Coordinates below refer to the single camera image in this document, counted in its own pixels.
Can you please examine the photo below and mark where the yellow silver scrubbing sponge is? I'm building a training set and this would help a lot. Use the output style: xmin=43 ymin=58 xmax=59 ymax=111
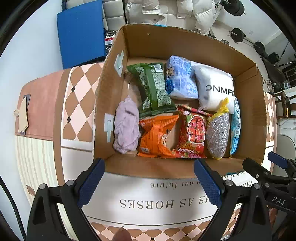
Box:
xmin=206 ymin=97 xmax=230 ymax=160

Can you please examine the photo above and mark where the orange snack bag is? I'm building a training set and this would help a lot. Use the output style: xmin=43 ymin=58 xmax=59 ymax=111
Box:
xmin=137 ymin=114 xmax=179 ymax=158

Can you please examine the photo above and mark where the lilac fluffy cloth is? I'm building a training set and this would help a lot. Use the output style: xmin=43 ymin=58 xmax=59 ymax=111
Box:
xmin=113 ymin=96 xmax=140 ymax=154

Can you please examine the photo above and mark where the grey round chair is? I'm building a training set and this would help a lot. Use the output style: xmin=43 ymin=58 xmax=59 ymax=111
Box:
xmin=276 ymin=134 xmax=296 ymax=160

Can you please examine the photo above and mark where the light blue flat packet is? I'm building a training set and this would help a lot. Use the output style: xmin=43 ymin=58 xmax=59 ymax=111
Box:
xmin=230 ymin=96 xmax=241 ymax=156

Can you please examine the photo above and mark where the dark wooden chair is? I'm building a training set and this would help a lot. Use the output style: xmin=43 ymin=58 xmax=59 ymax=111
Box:
xmin=273 ymin=91 xmax=295 ymax=119

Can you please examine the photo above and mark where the red snack bag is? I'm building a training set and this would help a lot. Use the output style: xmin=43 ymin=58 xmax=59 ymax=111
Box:
xmin=172 ymin=104 xmax=212 ymax=159

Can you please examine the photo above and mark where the white ONMAX pouch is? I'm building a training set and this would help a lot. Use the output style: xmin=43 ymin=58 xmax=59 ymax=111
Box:
xmin=191 ymin=61 xmax=234 ymax=114

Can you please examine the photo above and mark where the beige card on table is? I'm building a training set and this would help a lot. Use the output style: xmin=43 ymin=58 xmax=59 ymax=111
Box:
xmin=14 ymin=94 xmax=31 ymax=135

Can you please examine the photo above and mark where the checkered printed tablecloth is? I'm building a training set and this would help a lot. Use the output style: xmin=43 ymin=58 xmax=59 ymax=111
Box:
xmin=14 ymin=62 xmax=278 ymax=241

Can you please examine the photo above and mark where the blue white snack bag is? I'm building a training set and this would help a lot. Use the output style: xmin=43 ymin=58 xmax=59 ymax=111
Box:
xmin=166 ymin=55 xmax=199 ymax=100

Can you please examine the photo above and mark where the brown cardboard box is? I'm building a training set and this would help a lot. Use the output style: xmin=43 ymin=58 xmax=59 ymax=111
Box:
xmin=93 ymin=23 xmax=268 ymax=179

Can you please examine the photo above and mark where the green snack bag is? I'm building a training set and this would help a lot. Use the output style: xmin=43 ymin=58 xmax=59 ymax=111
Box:
xmin=127 ymin=62 xmax=177 ymax=119

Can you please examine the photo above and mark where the barbell on floor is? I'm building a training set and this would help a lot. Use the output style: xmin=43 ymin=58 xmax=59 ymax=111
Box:
xmin=230 ymin=28 xmax=265 ymax=55

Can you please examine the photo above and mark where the barbell on rack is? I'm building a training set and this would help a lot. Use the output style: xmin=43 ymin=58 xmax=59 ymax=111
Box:
xmin=220 ymin=0 xmax=245 ymax=16

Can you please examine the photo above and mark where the white puffer jacket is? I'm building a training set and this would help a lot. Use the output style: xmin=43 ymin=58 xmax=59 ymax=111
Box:
xmin=125 ymin=0 xmax=223 ymax=35

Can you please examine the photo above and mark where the blue folded mat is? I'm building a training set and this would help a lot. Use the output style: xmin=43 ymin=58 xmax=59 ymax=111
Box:
xmin=57 ymin=1 xmax=106 ymax=69

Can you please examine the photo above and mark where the white padded board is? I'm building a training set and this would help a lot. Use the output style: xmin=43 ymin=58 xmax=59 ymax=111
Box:
xmin=102 ymin=0 xmax=127 ymax=31

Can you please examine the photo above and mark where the black cable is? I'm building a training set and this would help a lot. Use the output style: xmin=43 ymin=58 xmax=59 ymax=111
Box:
xmin=0 ymin=176 xmax=27 ymax=241

